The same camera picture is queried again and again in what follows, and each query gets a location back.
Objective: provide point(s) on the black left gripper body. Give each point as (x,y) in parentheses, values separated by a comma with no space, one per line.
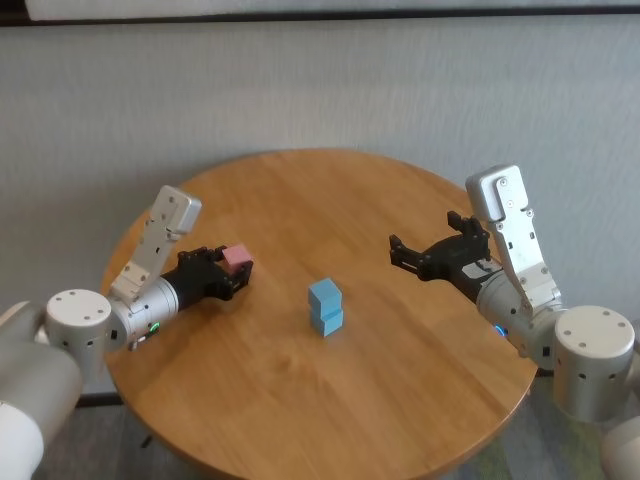
(200,282)

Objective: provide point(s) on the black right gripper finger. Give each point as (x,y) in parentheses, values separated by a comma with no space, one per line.
(406,257)
(467,226)

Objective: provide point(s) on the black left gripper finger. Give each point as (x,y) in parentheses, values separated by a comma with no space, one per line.
(240,281)
(202,255)

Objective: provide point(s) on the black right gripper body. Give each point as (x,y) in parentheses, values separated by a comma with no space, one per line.
(450,260)

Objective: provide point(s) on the pink cube block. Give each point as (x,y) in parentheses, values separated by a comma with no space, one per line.
(236,255)

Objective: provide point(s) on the blue cube block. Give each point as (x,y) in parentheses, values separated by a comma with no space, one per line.
(330,325)
(322,292)

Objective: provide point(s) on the small black table foot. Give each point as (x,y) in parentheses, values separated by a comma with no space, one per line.
(147,442)

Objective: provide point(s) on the white foam board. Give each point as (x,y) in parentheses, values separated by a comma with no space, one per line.
(300,5)

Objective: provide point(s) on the long black wall rail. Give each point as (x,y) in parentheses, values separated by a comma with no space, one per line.
(320,16)

